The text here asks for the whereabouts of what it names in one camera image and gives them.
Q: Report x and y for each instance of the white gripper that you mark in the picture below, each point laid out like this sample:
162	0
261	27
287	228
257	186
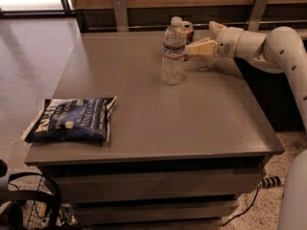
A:
227	42

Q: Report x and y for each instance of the orange soda can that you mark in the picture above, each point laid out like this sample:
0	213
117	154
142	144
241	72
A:
187	35

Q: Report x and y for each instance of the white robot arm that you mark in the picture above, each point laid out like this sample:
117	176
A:
278	51

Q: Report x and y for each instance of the blue chip bag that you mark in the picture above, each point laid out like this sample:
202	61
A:
71	119

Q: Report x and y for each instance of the clear plastic water bottle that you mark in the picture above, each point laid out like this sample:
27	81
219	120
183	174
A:
174	42

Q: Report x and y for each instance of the top grey drawer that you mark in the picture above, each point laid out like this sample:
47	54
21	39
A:
157	185

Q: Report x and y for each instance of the grey drawer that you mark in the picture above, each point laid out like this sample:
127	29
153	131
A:
157	185
194	224
155	212

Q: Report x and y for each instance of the middle grey drawer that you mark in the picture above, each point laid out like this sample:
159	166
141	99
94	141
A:
155	212

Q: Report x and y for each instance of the bottom grey drawer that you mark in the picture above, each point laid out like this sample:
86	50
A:
194	224

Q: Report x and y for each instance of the right metal bracket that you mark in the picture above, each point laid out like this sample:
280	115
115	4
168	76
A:
257	11

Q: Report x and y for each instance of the metal bracket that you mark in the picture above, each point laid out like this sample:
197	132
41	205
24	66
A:
257	11
121	15

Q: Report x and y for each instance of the horizontal metal rail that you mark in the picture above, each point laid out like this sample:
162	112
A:
263	26

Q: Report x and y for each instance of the left metal bracket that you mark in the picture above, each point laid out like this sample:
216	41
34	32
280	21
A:
121	15

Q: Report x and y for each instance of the black wire basket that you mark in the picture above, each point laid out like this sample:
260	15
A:
44	211

